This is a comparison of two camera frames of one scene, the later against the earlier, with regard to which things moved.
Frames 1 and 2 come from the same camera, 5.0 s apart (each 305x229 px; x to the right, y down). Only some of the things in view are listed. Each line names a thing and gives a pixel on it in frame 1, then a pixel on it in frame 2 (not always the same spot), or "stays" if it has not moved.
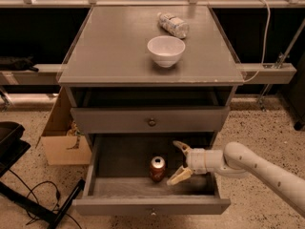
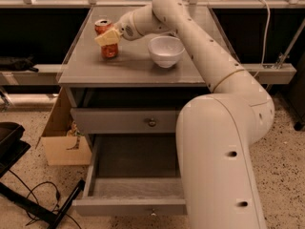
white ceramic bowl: (166, 51) stays
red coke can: (157, 168) → (109, 52)
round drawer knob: (152, 122) stays
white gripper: (195, 160) → (126, 26)
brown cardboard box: (63, 143) stays
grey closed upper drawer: (150, 120) stays
